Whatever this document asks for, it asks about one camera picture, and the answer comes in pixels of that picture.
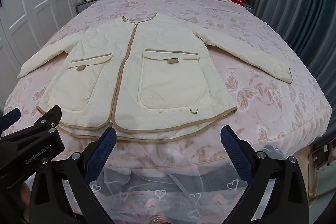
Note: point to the floral pink bedspread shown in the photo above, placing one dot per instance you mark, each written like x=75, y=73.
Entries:
x=249, y=37

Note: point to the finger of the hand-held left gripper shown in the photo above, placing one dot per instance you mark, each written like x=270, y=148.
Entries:
x=10, y=117
x=51, y=115

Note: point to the grey curtain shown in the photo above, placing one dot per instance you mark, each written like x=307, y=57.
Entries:
x=294, y=3

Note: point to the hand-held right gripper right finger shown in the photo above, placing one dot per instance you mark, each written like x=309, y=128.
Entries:
x=235, y=150

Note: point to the beige furniture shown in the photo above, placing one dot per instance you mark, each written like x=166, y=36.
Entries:
x=319, y=171

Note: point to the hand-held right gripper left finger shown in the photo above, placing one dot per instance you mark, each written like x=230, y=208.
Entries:
x=103, y=150

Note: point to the lace bed skirt with hearts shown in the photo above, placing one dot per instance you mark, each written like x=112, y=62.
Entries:
x=162, y=182

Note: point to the blue nightstand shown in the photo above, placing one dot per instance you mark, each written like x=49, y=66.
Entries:
x=248, y=7
x=86, y=5

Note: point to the cream quilted jacket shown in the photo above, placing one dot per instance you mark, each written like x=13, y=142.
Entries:
x=162, y=82

